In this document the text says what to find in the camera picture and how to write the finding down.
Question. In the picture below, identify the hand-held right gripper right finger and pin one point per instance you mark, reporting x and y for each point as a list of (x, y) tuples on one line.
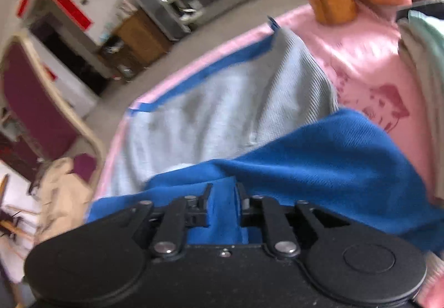
[(243, 202)]

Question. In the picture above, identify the beige crumpled cloth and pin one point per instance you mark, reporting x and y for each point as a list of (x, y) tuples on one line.
[(60, 197)]

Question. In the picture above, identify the brown wooden cabinet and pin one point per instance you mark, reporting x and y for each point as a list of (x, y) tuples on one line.
[(138, 40)]

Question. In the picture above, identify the mint green folded cloth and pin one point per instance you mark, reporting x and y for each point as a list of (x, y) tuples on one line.
[(428, 44)]

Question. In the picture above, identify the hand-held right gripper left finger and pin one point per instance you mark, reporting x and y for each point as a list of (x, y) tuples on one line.
[(208, 206)]

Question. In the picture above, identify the grey and blue sweater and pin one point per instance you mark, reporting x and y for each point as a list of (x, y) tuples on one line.
[(329, 162)]

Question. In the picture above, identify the white cabinet with red stripes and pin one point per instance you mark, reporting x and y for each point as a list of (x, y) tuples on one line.
[(66, 33)]

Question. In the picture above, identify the pink printed tablecloth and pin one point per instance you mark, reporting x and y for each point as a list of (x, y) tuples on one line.
[(364, 61)]

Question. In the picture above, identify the maroon chair with beige frame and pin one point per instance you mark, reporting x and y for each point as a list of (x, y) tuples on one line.
[(34, 106)]

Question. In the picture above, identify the grey metal shelf unit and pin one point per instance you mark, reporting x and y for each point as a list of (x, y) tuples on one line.
[(159, 6)]

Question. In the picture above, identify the beige folded cloth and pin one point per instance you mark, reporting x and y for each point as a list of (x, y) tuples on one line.
[(423, 103)]

